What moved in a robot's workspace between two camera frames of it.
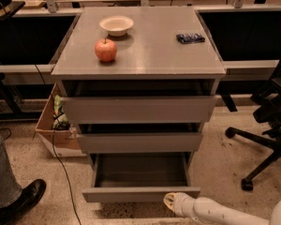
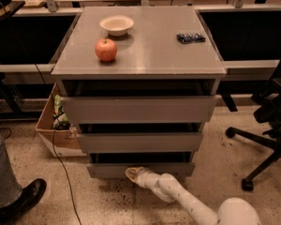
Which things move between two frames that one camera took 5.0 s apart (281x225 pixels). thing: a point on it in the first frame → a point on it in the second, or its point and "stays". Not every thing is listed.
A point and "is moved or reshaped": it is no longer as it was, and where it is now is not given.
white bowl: x=116 y=25 stays
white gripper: x=184 y=205 → x=144 y=179
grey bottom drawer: x=140 y=177 is moved or reshaped
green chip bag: x=60 y=118 stays
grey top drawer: x=140 y=110 stays
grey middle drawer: x=134 y=142 stays
